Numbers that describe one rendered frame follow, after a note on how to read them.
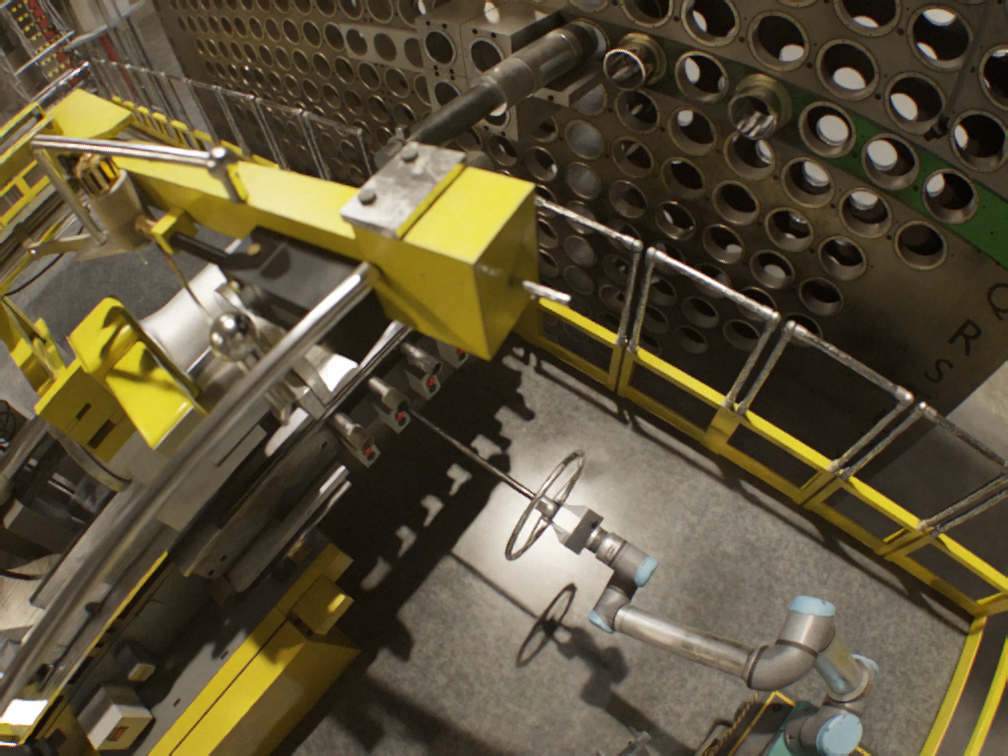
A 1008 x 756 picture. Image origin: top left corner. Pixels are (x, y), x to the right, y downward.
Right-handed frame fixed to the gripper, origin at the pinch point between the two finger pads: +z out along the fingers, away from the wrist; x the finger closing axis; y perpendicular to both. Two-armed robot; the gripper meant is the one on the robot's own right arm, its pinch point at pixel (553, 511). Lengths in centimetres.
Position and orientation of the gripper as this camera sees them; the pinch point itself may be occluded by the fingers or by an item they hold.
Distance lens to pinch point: 157.3
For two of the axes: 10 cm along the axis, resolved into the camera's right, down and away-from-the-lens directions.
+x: -5.6, 8.2, -1.2
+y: -2.4, -3.0, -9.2
